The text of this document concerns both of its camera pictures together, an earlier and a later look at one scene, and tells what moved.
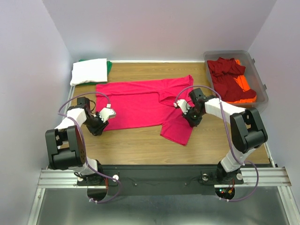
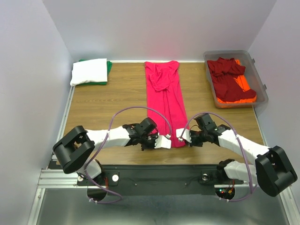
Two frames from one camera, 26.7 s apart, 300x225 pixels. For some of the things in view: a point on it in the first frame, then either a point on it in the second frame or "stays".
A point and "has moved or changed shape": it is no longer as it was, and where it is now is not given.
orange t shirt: (243, 83) stays
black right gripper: (191, 122) to (193, 143)
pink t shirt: (150, 103) has moved or changed shape
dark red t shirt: (223, 72) stays
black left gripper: (99, 130) to (152, 146)
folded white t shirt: (93, 70) stays
